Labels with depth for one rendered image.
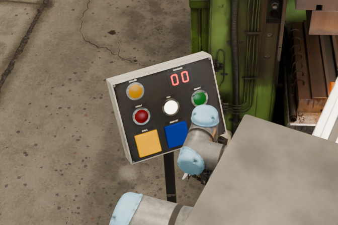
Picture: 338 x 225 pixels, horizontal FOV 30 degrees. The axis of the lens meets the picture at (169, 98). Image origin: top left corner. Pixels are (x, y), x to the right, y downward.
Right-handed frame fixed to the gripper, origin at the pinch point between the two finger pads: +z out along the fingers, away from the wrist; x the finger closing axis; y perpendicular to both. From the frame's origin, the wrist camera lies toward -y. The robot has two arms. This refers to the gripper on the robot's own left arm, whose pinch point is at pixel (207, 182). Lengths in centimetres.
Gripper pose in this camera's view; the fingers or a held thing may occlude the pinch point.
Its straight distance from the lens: 202.4
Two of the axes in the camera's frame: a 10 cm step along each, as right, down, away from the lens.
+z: 0.4, 6.9, 7.2
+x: 8.9, 2.9, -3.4
